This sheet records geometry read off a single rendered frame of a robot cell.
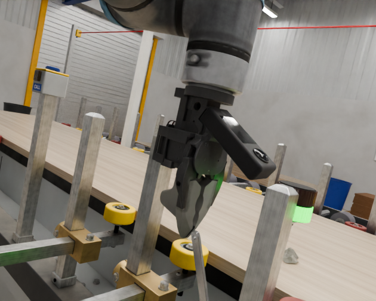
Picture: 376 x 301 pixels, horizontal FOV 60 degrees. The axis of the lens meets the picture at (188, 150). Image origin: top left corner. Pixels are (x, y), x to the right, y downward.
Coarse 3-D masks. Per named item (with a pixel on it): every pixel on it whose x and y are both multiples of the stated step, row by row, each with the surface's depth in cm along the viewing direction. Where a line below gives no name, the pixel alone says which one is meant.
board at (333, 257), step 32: (0, 128) 176; (32, 128) 205; (64, 128) 245; (64, 160) 131; (128, 160) 166; (96, 192) 100; (128, 192) 103; (224, 192) 138; (160, 224) 81; (224, 224) 92; (256, 224) 100; (320, 224) 119; (224, 256) 69; (320, 256) 83; (352, 256) 89; (288, 288) 61; (320, 288) 64; (352, 288) 67
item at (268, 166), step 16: (208, 112) 43; (224, 112) 45; (208, 128) 43; (224, 128) 41; (240, 128) 44; (224, 144) 41; (240, 144) 40; (256, 144) 43; (240, 160) 40; (256, 160) 39; (256, 176) 39
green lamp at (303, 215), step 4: (296, 208) 47; (300, 208) 47; (304, 208) 47; (308, 208) 47; (312, 208) 48; (296, 212) 47; (300, 212) 47; (304, 212) 47; (308, 212) 47; (312, 212) 48; (296, 216) 47; (300, 216) 47; (304, 216) 47; (308, 216) 47; (292, 220) 47; (296, 220) 47; (300, 220) 47; (304, 220) 47; (308, 220) 48
